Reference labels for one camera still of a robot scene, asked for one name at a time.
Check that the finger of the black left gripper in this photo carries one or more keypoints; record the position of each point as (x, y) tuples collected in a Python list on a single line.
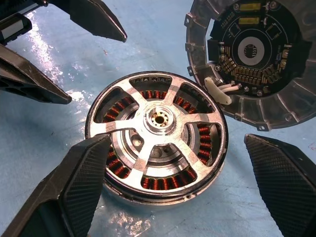
[(98, 22)]

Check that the motor end cover circuit board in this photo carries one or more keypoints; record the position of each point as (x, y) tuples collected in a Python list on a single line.
[(251, 49)]

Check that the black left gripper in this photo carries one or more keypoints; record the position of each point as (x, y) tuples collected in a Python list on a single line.
[(14, 27)]

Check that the silver motor body copper coils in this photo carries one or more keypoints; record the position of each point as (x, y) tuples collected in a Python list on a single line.
[(172, 133)]

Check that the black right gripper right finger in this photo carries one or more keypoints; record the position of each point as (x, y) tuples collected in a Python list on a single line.
[(284, 177)]

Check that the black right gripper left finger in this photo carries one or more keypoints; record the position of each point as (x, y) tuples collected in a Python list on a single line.
[(69, 187)]

